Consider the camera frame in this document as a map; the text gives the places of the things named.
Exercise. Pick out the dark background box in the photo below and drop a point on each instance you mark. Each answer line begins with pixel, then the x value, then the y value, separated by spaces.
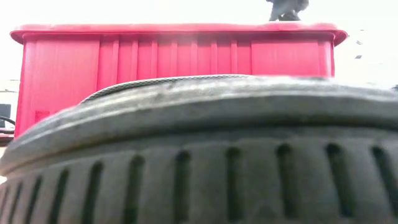
pixel 4 113

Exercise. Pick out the red plastic bin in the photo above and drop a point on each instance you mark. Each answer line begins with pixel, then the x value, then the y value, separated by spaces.
pixel 62 62

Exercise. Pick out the black rubber slide sandal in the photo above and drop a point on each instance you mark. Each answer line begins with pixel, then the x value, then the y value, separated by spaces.
pixel 199 155

